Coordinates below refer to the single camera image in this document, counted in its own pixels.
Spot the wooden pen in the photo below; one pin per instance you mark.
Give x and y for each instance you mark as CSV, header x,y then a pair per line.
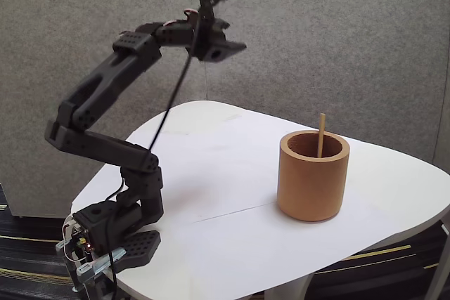
x,y
321,135

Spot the brown cylindrical pen holder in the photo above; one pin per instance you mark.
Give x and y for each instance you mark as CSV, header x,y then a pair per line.
x,y
309,187

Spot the grey metal table clamp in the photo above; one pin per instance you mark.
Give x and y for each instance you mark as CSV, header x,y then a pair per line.
x,y
102,261

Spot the white table leg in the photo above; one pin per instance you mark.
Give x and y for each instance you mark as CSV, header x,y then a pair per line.
x,y
284,287
436,272

